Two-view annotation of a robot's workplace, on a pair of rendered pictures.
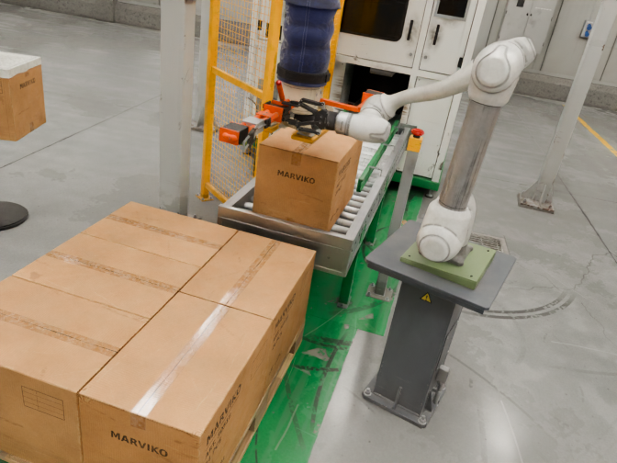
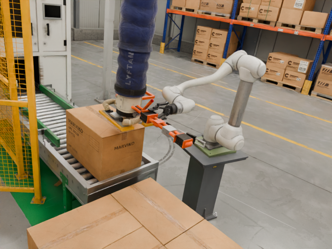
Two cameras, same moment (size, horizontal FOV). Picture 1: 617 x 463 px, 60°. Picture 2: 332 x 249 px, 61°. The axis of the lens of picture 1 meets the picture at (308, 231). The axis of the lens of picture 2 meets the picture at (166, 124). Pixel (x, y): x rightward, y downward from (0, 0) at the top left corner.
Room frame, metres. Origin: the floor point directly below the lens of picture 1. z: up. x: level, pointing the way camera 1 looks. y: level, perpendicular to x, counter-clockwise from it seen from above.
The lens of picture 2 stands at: (1.13, 1.63, 1.92)
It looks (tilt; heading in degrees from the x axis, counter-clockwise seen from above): 24 degrees down; 301
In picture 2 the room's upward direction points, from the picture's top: 8 degrees clockwise
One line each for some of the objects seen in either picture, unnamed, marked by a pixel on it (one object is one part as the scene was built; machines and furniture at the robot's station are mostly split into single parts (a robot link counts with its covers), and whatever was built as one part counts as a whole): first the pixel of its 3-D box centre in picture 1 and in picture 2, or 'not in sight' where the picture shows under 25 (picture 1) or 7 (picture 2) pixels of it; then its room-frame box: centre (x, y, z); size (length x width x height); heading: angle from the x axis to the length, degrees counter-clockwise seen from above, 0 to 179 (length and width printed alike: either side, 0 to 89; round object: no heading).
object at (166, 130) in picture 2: (252, 125); (169, 131); (1.92, 0.26, 1.19); 0.07 x 0.07 x 0.04; 73
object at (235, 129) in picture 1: (234, 133); (183, 140); (1.79, 0.31, 1.19); 0.08 x 0.07 x 0.05; 163
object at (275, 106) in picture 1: (276, 110); (148, 116); (2.12, 0.20, 1.20); 0.10 x 0.08 x 0.06; 73
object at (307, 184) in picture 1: (310, 172); (103, 139); (2.69, 0.04, 0.75); 0.60 x 0.40 x 0.40; 167
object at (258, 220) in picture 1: (284, 226); (125, 176); (2.34, 0.12, 0.58); 0.70 x 0.03 x 0.06; 77
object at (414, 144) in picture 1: (396, 220); not in sight; (2.79, -0.49, 0.50); 0.07 x 0.07 x 1.00; 77
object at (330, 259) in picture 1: (281, 245); (124, 186); (2.34, 0.12, 0.47); 0.70 x 0.03 x 0.15; 77
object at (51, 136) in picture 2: not in sight; (22, 113); (3.89, 0.05, 0.60); 1.60 x 0.10 x 0.09; 167
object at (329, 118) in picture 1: (325, 119); (168, 109); (2.10, 0.00, 1.20); 0.09 x 0.07 x 0.08; 77
